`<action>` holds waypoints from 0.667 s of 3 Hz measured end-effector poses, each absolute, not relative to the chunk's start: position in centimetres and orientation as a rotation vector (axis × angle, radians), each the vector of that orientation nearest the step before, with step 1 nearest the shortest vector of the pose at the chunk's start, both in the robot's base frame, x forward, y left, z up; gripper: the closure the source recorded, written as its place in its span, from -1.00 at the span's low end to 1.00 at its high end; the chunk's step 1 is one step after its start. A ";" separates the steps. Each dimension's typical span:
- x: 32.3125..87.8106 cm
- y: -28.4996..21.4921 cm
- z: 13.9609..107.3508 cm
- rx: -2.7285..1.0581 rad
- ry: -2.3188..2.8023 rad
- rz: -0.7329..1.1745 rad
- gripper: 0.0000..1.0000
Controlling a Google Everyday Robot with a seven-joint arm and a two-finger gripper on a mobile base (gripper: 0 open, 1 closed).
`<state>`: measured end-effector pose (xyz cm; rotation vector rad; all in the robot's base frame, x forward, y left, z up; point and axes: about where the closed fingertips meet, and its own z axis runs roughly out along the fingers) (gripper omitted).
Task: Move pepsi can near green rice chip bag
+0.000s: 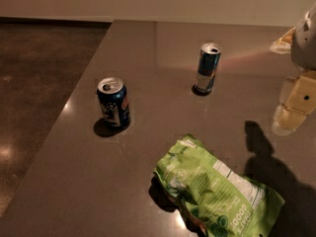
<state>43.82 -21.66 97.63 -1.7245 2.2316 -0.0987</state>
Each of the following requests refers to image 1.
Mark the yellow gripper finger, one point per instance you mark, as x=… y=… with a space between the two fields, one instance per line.
x=284 y=43
x=297 y=101

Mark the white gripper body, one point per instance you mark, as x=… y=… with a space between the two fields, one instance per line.
x=304 y=44

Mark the blue pepsi can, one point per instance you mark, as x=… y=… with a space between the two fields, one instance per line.
x=113 y=101

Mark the blue silver slim can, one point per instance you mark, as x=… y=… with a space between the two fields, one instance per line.
x=207 y=65

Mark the green rice chip bag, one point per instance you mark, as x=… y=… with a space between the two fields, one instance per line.
x=214 y=198

